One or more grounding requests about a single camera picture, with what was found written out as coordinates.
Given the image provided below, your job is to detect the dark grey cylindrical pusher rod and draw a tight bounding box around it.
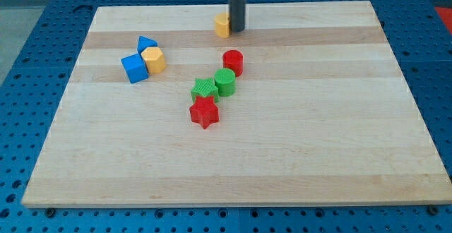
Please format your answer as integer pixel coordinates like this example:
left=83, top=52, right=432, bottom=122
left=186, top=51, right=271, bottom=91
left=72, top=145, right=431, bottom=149
left=228, top=0, right=246, bottom=32

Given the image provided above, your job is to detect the yellow heart block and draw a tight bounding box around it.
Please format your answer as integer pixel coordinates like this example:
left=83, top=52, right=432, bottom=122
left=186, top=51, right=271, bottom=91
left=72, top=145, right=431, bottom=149
left=214, top=13, right=230, bottom=38

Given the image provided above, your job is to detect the blue cube block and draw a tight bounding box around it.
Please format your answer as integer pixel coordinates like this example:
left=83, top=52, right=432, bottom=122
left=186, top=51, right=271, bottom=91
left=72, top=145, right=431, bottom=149
left=121, top=54, right=149, bottom=83

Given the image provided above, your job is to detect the red cylinder block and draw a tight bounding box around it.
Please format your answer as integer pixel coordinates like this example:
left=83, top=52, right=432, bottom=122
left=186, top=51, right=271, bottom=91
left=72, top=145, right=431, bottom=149
left=222, top=49, right=244, bottom=77

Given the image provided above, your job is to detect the green cylinder block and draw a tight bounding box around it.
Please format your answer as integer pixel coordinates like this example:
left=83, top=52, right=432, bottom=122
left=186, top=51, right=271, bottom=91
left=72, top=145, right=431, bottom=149
left=214, top=68, right=236, bottom=97

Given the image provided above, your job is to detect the green star block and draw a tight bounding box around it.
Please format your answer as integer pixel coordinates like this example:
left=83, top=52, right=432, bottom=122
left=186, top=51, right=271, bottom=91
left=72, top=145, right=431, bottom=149
left=191, top=78, right=220, bottom=103

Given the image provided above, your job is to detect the blue triangular prism block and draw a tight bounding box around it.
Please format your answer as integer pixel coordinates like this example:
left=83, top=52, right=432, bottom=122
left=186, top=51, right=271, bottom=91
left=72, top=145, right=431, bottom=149
left=137, top=36, right=158, bottom=54

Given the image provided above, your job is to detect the yellow hexagon block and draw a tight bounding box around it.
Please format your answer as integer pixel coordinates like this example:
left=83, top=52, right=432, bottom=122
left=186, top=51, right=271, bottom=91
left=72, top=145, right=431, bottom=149
left=141, top=47, right=167, bottom=74

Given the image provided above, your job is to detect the red star block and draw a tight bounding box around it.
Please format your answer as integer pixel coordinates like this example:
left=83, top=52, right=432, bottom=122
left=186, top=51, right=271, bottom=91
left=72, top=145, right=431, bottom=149
left=189, top=96, right=220, bottom=129

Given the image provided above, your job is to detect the light wooden board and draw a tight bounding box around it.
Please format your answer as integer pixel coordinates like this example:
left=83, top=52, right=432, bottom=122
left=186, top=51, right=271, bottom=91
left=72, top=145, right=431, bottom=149
left=22, top=1, right=451, bottom=208

